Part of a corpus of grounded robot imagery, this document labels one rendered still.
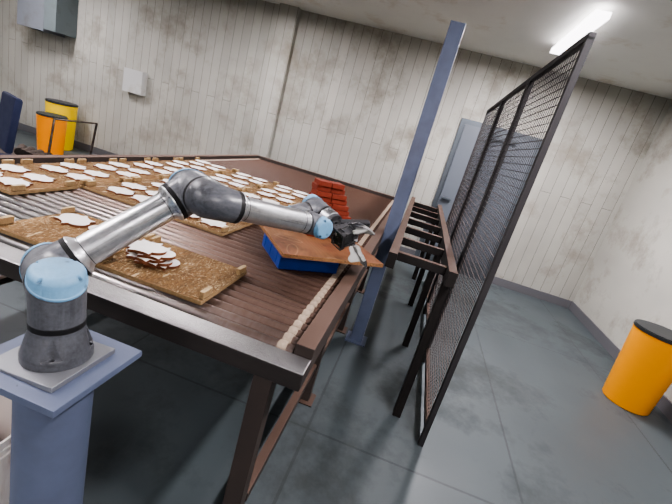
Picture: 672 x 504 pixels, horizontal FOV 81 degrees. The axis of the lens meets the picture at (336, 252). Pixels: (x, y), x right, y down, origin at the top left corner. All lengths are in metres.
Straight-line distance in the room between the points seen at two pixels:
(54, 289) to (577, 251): 6.30
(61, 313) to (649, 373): 4.04
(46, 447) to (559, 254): 6.20
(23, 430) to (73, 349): 0.23
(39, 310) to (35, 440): 0.34
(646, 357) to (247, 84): 6.03
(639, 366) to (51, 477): 3.97
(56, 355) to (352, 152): 5.50
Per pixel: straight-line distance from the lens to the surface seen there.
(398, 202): 2.92
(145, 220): 1.20
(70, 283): 1.06
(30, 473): 1.34
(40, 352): 1.13
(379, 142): 6.17
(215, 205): 1.12
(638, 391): 4.30
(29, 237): 1.74
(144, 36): 7.87
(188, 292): 1.40
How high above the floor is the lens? 1.57
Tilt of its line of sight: 17 degrees down
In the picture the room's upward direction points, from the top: 16 degrees clockwise
